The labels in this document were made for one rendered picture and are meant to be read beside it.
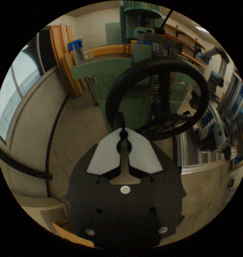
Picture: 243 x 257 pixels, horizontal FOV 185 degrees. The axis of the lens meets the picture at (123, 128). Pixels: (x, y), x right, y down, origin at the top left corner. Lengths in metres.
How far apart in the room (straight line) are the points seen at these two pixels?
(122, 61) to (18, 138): 1.19
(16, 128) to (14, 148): 0.22
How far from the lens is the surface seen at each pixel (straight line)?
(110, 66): 0.32
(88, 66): 0.33
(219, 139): 0.62
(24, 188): 1.28
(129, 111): 0.45
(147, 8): 0.47
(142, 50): 0.21
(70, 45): 1.20
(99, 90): 0.37
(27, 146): 1.24
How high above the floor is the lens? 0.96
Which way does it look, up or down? 60 degrees down
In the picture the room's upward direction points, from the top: 2 degrees counter-clockwise
